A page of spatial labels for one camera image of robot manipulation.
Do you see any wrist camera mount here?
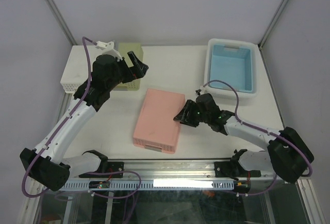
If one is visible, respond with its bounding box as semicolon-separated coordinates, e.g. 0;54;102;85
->
95;41;123;61
195;86;206;96

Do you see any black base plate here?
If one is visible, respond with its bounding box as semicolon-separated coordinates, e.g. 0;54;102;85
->
214;161;261;180
78;161;124;179

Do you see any white perforated basket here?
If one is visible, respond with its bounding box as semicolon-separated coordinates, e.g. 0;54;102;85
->
60;45;88;94

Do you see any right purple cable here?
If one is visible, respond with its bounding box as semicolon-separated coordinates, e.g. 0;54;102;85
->
202;79;314;198

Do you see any purple cable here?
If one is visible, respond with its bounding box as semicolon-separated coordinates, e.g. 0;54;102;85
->
202;79;314;198
22;37;101;199

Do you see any pink perforated basket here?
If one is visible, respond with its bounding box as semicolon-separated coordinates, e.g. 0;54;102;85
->
133;88;186;154

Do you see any green perforated basket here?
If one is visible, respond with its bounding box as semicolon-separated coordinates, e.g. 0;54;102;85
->
113;42;144;91

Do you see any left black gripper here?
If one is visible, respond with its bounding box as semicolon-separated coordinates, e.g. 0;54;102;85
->
107;52;149;91

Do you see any white slotted cable duct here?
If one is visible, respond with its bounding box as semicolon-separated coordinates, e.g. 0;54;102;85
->
61;179;234;191

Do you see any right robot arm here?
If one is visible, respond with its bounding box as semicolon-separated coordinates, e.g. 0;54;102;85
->
173;93;314;183

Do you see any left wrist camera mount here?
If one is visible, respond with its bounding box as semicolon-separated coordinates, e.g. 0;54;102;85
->
95;41;123;61

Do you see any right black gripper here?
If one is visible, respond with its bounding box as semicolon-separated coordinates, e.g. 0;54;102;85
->
173;100;210;127

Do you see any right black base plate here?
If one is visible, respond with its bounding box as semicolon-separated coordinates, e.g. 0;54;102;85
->
214;161;261;180

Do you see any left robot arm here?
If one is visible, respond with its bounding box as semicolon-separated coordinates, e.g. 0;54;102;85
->
20;51;149;191

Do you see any white bottom basket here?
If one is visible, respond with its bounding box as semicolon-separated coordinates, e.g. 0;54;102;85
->
203;38;258;99

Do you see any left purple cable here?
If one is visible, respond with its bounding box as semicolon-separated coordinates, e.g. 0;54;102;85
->
22;37;101;199

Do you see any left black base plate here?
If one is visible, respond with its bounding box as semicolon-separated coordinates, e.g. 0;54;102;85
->
78;161;124;179

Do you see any aluminium mounting rail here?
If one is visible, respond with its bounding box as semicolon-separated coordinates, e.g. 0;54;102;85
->
61;159;274;183

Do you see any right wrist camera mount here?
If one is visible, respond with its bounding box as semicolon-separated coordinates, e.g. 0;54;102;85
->
195;86;206;96

